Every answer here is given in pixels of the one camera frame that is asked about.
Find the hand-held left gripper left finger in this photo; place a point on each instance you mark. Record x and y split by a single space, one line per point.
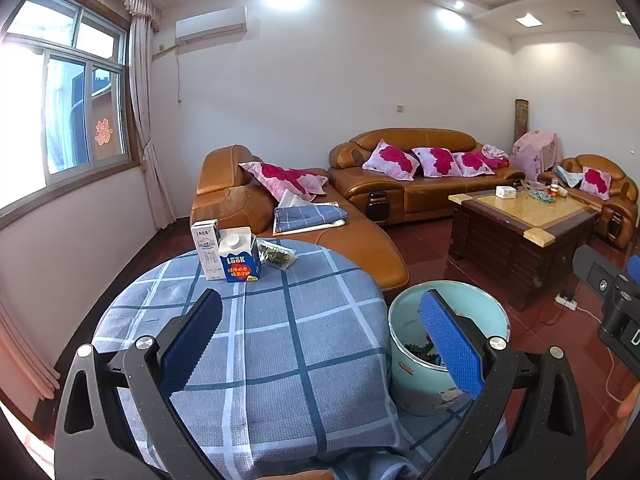
192 345

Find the white power strip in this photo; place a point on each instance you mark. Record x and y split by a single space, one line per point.
565 301

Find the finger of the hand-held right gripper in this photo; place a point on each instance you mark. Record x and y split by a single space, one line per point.
595 270
635 267

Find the pink floral cushion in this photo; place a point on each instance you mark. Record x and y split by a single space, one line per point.
472 164
596 182
390 160
436 162

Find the white milk carton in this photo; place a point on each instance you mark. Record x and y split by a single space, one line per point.
205 252

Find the round recessed ceiling light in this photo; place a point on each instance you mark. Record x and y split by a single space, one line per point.
458 5

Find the brown leather three-seat sofa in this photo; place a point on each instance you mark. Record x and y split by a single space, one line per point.
435 200

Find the air conditioner pipe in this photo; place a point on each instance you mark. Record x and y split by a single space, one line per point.
165 49

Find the folded blue plaid cloth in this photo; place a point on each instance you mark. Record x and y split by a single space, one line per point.
310 217

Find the dark wooden coffee table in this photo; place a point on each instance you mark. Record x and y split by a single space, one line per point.
500 255

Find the brown leather chaise sofa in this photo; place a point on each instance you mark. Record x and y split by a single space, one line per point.
225 185

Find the silver green snack packet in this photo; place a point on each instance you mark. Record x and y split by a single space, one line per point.
277 255

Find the brown leather armchair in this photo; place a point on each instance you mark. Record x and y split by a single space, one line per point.
617 220

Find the long pink floral pillow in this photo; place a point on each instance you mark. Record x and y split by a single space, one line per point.
285 180

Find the crumpled pink blanket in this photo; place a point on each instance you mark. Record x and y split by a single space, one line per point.
495 154

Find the person's right hand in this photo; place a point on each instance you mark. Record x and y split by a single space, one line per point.
631 404

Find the blue milk carton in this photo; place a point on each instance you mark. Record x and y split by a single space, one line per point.
239 260

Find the sliding glass window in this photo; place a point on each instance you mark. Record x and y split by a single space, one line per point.
65 110

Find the blue plaid tablecloth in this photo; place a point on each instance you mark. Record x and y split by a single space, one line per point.
280 350

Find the red paper window decal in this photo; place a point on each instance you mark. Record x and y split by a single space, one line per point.
103 132

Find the pile of small colourful items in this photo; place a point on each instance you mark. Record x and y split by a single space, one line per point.
542 196

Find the light blue cloth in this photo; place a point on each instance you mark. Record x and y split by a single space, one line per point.
569 176

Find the white tissue box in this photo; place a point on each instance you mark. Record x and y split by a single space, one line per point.
505 192

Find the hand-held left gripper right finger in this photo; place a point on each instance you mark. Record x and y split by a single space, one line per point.
452 345

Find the rolled woven mat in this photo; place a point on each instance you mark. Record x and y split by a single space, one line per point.
521 120

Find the white wall air conditioner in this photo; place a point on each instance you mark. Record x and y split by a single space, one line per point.
212 24

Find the black foam net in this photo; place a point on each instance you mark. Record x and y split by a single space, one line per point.
415 352

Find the light green plastic bin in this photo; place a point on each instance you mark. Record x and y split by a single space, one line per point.
425 390

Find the pink floral cover cloth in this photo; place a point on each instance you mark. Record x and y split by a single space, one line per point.
535 152

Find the square ceiling light panel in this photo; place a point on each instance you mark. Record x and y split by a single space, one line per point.
529 20

